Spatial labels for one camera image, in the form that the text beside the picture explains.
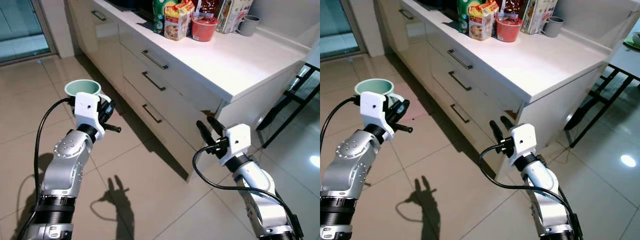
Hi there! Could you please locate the mint green mug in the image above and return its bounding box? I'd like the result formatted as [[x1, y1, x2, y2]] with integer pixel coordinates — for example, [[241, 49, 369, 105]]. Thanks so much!
[[64, 79, 112, 104], [354, 78, 403, 103]]

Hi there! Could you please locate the white kitchen counter cabinet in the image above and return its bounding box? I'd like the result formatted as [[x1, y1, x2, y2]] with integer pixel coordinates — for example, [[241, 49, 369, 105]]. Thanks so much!
[[66, 0, 315, 183], [377, 0, 621, 182]]

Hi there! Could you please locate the red plastic bowl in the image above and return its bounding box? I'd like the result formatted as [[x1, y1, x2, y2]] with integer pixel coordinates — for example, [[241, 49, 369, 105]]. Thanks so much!
[[191, 12, 221, 43], [496, 12, 525, 43]]

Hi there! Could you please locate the glass sliding door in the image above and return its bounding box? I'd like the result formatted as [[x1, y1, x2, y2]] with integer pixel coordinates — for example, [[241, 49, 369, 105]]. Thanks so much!
[[320, 0, 362, 58], [0, 0, 52, 65]]

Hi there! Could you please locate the grey mug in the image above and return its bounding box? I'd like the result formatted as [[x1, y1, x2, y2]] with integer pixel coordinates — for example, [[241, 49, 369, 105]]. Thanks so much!
[[542, 16, 565, 38], [237, 15, 261, 37]]

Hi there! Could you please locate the yellow red snack package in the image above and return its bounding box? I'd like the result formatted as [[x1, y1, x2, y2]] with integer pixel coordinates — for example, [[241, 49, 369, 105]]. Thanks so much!
[[468, 0, 501, 42], [163, 0, 196, 42]]

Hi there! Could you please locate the green plastic bottle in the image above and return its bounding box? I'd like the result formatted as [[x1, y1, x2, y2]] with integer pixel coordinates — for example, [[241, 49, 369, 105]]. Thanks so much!
[[152, 0, 171, 35], [457, 0, 476, 35]]

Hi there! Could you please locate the printed cardboard food box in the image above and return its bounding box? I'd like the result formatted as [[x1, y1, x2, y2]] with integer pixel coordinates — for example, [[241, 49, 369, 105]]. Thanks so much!
[[216, 0, 254, 35], [521, 0, 559, 35]]

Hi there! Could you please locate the dark sauce bottle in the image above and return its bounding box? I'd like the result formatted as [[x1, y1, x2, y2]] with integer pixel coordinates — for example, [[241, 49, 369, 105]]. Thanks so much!
[[196, 0, 224, 17], [501, 0, 528, 17]]

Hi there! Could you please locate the green plate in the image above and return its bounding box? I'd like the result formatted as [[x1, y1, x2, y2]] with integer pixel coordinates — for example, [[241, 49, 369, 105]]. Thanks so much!
[[623, 31, 640, 52]]

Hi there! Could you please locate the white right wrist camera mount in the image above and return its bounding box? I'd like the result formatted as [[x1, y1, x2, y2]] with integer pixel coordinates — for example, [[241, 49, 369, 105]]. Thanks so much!
[[507, 123, 537, 160], [219, 123, 252, 167]]

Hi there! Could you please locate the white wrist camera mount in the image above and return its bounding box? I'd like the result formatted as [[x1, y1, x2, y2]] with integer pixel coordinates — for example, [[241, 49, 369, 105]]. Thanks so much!
[[73, 92, 107, 142], [359, 91, 390, 142], [219, 123, 252, 167], [507, 123, 537, 160]]

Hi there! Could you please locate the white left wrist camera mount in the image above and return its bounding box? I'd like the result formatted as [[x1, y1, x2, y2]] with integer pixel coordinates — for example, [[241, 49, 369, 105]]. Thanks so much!
[[359, 91, 390, 142], [73, 92, 107, 142]]

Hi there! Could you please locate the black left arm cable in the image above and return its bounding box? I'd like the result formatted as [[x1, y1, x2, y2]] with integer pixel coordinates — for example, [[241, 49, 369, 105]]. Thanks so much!
[[320, 96, 362, 156], [15, 97, 76, 240]]

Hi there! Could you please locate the white dining table black frame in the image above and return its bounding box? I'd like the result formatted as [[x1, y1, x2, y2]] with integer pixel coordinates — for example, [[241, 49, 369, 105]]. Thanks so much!
[[256, 37, 321, 149], [564, 27, 640, 149]]

